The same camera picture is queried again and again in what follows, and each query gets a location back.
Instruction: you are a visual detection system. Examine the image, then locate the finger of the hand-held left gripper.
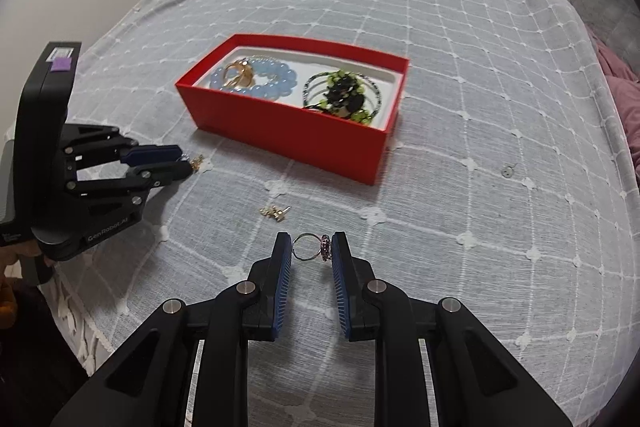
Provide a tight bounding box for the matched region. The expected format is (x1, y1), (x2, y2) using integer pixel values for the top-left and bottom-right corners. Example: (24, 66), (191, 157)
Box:
(63, 124), (184, 168)
(65, 161), (194, 204)

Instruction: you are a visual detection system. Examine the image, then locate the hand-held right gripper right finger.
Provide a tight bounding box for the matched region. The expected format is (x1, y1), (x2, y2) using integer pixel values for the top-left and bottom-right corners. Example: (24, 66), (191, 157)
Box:
(331, 231), (573, 427)

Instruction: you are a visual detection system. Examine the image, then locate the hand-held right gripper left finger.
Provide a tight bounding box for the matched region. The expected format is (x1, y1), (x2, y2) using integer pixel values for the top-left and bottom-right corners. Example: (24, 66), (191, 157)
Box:
(47, 232), (293, 427)

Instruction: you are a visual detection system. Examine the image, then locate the silver ring with dark stone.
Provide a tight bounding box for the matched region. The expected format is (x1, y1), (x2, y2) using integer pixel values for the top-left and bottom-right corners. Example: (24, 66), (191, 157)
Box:
(291, 233), (334, 263)

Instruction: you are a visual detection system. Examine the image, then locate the gold ornament ring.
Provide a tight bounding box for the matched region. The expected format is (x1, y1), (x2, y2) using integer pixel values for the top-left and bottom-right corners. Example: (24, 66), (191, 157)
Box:
(222, 59), (257, 90)

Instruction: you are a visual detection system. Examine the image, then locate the blue bead bracelet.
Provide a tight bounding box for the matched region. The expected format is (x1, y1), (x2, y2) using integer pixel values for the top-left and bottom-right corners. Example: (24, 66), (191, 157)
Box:
(209, 58), (299, 101)

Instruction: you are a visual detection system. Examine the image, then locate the red cardboard box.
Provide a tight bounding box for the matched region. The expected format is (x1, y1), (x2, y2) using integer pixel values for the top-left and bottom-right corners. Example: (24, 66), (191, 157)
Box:
(174, 33), (411, 186)

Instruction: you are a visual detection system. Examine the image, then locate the thin striped coil bangle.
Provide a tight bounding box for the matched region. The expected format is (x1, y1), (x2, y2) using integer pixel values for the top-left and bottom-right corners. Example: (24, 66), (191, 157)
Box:
(301, 69), (384, 126)

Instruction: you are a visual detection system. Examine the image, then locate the green bead bracelet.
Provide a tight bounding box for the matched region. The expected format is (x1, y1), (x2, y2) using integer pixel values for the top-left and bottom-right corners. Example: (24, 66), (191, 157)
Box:
(312, 69), (377, 126)

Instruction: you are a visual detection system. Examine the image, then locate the person's left hand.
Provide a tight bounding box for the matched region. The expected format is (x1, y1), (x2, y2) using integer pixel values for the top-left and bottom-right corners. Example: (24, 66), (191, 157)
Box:
(0, 243), (51, 280)

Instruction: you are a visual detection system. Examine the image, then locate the grey checked blanket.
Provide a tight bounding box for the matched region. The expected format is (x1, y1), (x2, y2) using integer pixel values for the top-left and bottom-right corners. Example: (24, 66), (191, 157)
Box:
(50, 0), (640, 427)

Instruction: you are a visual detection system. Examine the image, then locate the pink cloth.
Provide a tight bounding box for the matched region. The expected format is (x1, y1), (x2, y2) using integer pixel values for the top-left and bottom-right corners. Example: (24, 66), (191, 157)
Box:
(590, 29), (640, 168)

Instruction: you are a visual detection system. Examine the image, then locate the grey pillow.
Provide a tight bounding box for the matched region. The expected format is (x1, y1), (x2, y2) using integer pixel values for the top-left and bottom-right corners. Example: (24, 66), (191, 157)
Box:
(566, 0), (640, 82)

